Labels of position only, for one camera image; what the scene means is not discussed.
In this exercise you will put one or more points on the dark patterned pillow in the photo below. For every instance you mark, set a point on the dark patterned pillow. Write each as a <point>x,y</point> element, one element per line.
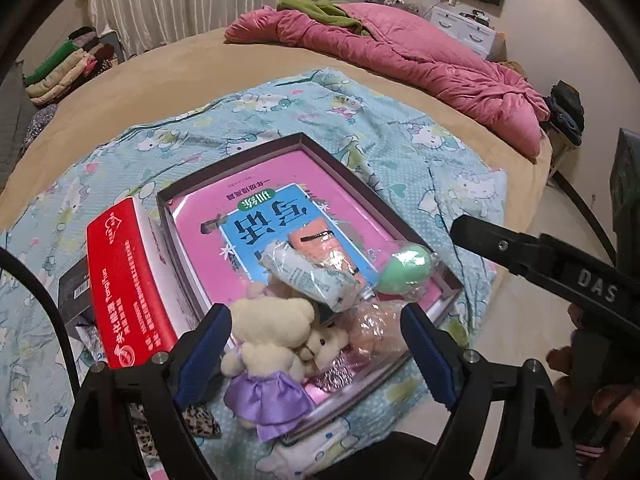
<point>37,130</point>

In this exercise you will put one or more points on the dark green furniture panel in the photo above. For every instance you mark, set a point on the dark green furniture panel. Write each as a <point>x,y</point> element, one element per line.
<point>627,200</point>

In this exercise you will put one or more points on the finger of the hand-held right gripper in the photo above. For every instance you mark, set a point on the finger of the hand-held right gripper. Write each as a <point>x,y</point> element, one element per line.
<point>495,245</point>

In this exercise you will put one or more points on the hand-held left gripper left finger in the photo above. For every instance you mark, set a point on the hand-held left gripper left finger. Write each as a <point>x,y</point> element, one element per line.
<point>200,360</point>

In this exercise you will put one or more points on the white curtain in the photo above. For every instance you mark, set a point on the white curtain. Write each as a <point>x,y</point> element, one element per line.
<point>190,0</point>

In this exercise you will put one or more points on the leopard print cloth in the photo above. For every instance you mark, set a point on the leopard print cloth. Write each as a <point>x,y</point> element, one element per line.
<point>200,420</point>

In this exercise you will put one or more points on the green egg sponge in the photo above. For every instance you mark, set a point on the green egg sponge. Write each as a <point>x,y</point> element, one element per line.
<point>406,272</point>

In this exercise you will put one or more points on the pink quilt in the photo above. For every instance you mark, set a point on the pink quilt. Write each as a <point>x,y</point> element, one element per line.
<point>425,60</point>

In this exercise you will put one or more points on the green cloth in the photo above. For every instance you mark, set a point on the green cloth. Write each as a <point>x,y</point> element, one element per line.
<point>325,10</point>

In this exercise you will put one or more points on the person's right hand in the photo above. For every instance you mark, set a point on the person's right hand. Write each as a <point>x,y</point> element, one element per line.
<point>560,360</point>

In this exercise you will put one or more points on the white drawer cabinet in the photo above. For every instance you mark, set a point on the white drawer cabinet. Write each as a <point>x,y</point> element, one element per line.
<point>465,27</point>

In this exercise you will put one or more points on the stack of folded clothes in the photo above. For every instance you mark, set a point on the stack of folded clothes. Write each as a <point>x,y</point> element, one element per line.
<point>70,67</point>

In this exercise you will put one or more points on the pink book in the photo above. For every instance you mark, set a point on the pink book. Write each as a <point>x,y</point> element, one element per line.
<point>210,245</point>

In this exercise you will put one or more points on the grey quilted sofa cover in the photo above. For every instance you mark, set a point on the grey quilted sofa cover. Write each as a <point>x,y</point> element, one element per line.
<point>10,120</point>

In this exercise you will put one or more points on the salmon cloth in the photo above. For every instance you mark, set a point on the salmon cloth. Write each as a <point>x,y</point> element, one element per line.
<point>325,250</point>

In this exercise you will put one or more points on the dark clothes on stool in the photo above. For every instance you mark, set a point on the dark clothes on stool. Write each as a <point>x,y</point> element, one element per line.
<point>565,110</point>

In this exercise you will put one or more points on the red tissue pack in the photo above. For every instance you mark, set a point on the red tissue pack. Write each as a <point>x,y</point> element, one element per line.
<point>125,285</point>

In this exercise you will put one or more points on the light blue soft packet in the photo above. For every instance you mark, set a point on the light blue soft packet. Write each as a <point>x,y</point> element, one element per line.
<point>310,275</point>

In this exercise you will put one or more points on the small plush bear pink dress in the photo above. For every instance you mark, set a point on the small plush bear pink dress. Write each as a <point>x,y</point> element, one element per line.
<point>325,345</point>

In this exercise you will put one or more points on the small black box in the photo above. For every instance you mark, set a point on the small black box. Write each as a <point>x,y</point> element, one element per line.
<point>75,290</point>

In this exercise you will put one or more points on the light blue cartoon printed blanket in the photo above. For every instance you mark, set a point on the light blue cartoon printed blanket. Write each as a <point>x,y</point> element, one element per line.
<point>415,160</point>

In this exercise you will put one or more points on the beige teddy bear purple dress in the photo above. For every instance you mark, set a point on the beige teddy bear purple dress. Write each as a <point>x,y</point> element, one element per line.
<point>265,355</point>

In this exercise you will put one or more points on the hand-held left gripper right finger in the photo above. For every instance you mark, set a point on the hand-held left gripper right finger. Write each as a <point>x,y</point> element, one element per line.
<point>431,357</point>

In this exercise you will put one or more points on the beige bed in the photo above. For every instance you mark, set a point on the beige bed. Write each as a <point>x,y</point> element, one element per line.
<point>200,65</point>

